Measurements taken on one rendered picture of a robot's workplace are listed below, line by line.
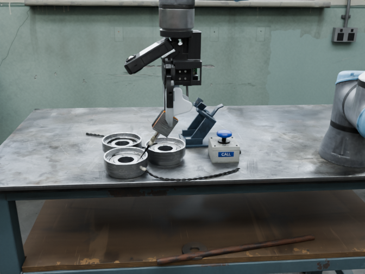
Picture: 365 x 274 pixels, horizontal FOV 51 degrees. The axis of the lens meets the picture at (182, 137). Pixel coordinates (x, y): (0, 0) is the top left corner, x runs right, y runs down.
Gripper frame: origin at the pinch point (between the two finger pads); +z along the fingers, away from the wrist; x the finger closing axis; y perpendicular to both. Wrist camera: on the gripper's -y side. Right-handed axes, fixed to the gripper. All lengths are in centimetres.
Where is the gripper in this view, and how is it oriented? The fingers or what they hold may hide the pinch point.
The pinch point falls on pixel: (167, 118)
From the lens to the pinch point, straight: 89.3
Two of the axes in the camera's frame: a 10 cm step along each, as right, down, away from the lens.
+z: -0.1, 9.3, 3.6
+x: -1.3, -3.6, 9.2
